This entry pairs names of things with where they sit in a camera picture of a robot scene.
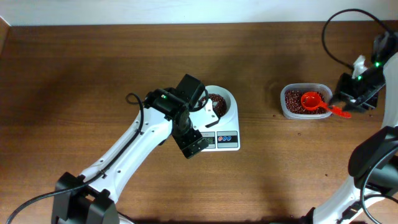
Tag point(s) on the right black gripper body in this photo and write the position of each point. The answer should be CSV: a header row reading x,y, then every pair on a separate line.
x,y
363,99

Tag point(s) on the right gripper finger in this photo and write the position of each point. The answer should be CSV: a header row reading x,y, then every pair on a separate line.
x,y
335,99
354,108

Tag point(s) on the orange measuring scoop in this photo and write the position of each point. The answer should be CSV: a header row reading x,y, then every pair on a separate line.
x,y
312,100

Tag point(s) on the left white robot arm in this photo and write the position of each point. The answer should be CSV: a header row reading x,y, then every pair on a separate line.
x,y
94,193

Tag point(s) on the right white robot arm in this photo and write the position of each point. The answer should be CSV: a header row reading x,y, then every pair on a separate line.
x,y
372,166

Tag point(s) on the white digital kitchen scale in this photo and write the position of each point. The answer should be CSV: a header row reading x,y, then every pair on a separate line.
x,y
223,136

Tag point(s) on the white round bowl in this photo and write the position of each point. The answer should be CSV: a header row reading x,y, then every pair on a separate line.
x,y
226,95

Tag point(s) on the clear plastic bean container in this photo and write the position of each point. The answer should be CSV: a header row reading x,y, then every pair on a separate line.
x,y
321,89

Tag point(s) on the red beans in container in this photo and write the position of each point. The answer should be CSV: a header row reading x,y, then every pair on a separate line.
x,y
293,103

